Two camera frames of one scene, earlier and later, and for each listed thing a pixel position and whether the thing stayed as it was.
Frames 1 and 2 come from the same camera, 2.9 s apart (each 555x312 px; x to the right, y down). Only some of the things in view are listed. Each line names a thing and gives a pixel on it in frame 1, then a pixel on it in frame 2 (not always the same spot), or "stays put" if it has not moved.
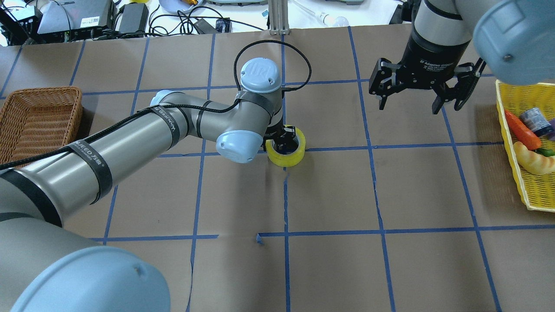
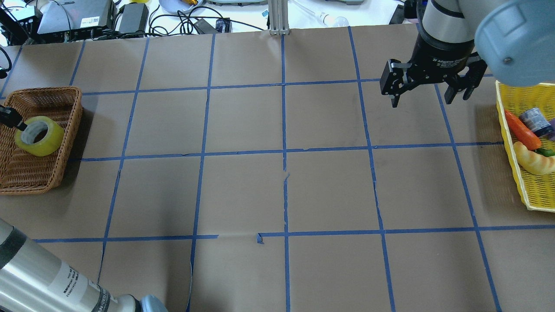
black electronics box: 63,21 stays put
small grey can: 535,120 stays put
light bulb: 340,21 stays put
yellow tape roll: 290,160 → 52,141
